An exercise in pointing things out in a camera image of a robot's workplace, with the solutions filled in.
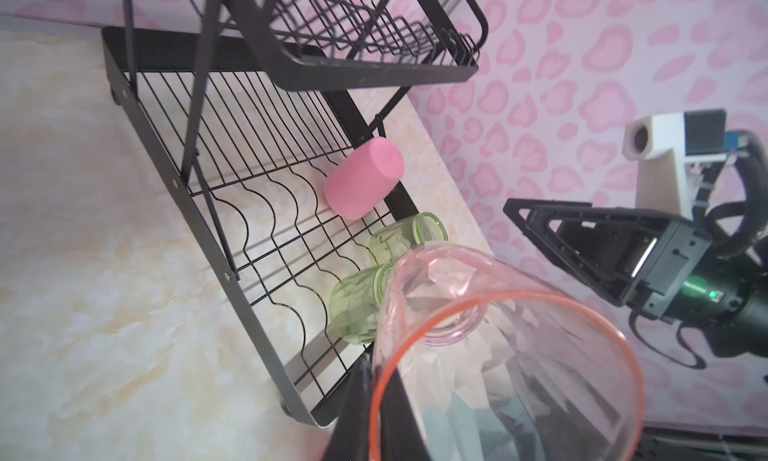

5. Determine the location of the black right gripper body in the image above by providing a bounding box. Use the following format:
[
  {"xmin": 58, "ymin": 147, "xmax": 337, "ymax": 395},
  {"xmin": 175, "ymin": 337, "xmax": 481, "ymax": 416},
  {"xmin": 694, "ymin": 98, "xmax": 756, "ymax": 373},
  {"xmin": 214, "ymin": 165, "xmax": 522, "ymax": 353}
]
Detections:
[{"xmin": 623, "ymin": 220, "xmax": 712, "ymax": 320}]

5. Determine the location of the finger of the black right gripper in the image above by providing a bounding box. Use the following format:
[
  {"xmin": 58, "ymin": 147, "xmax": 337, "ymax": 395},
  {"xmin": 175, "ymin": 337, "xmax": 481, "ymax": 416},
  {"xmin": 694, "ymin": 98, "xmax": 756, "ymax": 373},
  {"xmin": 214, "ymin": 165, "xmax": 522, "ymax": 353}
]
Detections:
[{"xmin": 503, "ymin": 198, "xmax": 672, "ymax": 308}]

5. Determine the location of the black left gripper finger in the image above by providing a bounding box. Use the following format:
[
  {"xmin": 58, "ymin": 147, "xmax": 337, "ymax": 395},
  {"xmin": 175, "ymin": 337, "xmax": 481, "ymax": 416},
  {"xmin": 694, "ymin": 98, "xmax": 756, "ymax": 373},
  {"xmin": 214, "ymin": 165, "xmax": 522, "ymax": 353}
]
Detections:
[{"xmin": 322, "ymin": 355, "xmax": 431, "ymax": 460}]

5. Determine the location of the orange translucent cup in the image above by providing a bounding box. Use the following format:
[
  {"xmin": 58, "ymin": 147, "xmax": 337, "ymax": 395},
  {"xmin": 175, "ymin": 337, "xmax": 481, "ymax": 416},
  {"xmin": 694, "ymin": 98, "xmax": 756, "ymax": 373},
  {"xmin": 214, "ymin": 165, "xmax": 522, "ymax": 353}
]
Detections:
[{"xmin": 369, "ymin": 242, "xmax": 645, "ymax": 460}]

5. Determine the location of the green cup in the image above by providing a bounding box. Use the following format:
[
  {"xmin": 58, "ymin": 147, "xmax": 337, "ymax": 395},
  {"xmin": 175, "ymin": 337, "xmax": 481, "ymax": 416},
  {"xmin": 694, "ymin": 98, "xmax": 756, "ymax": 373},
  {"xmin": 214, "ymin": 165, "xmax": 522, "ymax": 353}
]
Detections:
[
  {"xmin": 368, "ymin": 212, "xmax": 449, "ymax": 266},
  {"xmin": 328, "ymin": 263, "xmax": 395, "ymax": 345}
]

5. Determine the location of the pink cup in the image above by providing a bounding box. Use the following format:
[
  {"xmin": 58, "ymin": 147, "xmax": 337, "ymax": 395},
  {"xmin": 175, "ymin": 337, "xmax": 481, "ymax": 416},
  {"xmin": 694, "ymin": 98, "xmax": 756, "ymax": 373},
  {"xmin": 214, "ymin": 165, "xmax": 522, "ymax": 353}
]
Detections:
[{"xmin": 323, "ymin": 137, "xmax": 406, "ymax": 221}]

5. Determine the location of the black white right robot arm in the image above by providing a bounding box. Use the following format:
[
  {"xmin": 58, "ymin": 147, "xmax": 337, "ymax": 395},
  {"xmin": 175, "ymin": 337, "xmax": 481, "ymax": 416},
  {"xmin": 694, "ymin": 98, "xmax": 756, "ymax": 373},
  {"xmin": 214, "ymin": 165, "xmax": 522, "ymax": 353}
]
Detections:
[{"xmin": 503, "ymin": 198, "xmax": 767, "ymax": 358}]

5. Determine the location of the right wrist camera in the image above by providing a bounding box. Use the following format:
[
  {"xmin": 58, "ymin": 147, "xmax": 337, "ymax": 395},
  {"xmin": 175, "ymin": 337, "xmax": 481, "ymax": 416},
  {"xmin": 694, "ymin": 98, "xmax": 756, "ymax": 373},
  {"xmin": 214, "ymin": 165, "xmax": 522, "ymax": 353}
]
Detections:
[{"xmin": 622, "ymin": 109, "xmax": 747, "ymax": 220}]

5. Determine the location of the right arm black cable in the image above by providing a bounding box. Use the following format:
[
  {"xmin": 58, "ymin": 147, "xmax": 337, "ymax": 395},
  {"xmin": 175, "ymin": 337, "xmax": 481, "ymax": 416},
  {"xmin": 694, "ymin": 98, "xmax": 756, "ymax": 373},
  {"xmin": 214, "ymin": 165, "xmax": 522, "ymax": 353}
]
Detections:
[{"xmin": 701, "ymin": 145, "xmax": 768, "ymax": 261}]

